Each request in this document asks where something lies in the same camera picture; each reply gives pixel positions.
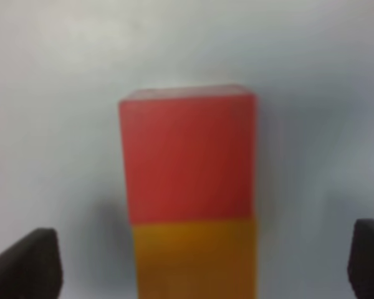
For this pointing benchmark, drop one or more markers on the orange cube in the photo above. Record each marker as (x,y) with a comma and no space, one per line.
(205,259)

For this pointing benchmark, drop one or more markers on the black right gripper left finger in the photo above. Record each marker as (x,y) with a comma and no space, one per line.
(32,268)

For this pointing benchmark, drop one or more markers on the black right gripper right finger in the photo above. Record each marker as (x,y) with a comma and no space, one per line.
(361,260)

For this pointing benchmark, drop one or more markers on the red cube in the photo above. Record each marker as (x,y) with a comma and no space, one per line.
(189,153)

